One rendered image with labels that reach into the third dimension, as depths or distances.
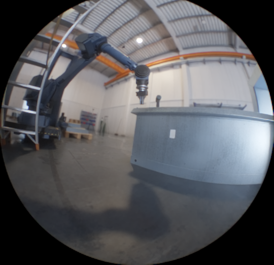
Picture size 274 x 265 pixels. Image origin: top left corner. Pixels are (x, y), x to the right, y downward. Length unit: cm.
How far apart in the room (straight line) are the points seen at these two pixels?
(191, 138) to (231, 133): 39
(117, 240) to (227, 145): 94
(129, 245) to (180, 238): 18
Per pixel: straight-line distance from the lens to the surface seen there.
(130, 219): 45
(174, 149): 90
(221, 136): 91
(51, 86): 157
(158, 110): 93
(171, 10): 791
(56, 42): 108
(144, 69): 108
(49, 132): 139
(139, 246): 39
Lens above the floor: 36
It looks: 3 degrees up
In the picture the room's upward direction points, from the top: 7 degrees clockwise
